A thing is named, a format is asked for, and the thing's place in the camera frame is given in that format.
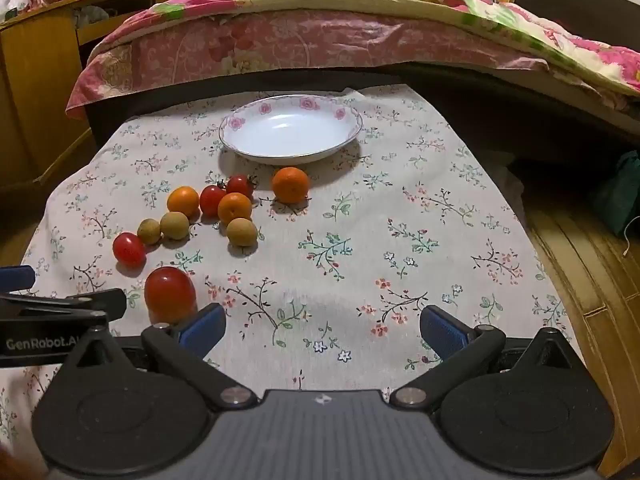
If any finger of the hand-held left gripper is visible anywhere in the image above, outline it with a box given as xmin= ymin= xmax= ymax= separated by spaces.
xmin=0 ymin=288 xmax=127 ymax=332
xmin=0 ymin=266 xmax=36 ymax=293

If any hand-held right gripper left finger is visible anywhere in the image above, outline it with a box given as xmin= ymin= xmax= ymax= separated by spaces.
xmin=60 ymin=303 xmax=258 ymax=409

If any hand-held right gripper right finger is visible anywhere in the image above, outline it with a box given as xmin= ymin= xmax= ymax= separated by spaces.
xmin=389 ymin=304 xmax=588 ymax=408

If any large red cherry tomato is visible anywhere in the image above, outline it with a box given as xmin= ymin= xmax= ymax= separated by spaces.
xmin=144 ymin=266 xmax=197 ymax=324

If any tan longan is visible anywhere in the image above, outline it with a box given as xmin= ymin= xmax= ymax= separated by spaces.
xmin=160 ymin=211 xmax=190 ymax=241
xmin=226 ymin=217 xmax=259 ymax=247
xmin=137 ymin=218 xmax=162 ymax=245

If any small orange mandarin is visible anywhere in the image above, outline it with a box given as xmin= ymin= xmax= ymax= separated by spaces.
xmin=217 ymin=192 xmax=252 ymax=226

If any yellowish orange mandarin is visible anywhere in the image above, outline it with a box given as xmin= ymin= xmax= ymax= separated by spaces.
xmin=166 ymin=186 xmax=201 ymax=217

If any red cherry tomato with stem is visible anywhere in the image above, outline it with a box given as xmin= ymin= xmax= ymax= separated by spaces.
xmin=226 ymin=175 xmax=258 ymax=200

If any dark orange rough mandarin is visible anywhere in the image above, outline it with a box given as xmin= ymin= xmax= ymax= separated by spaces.
xmin=272 ymin=166 xmax=311 ymax=204

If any white floral-rimmed plate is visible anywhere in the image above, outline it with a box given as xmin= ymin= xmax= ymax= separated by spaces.
xmin=218 ymin=95 xmax=364 ymax=165

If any floral white tablecloth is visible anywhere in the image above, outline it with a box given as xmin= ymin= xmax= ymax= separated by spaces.
xmin=0 ymin=85 xmax=586 ymax=461

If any yellow wooden cabinet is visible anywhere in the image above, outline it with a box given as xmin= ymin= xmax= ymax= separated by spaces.
xmin=0 ymin=0 xmax=181 ymax=201

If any dark green bag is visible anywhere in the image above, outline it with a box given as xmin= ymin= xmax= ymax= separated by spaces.
xmin=590 ymin=150 xmax=640 ymax=241

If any grey cloth bundle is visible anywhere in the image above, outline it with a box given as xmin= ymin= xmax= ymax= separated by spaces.
xmin=72 ymin=5 xmax=119 ymax=29

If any pink floral bed sheet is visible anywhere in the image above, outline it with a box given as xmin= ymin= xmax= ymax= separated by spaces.
xmin=66 ymin=7 xmax=551 ymax=111

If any dark brown headboard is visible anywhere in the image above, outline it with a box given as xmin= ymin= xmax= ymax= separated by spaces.
xmin=515 ymin=0 xmax=640 ymax=53

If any dark bed frame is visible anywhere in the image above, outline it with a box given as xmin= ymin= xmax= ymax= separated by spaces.
xmin=85 ymin=62 xmax=640 ymax=161

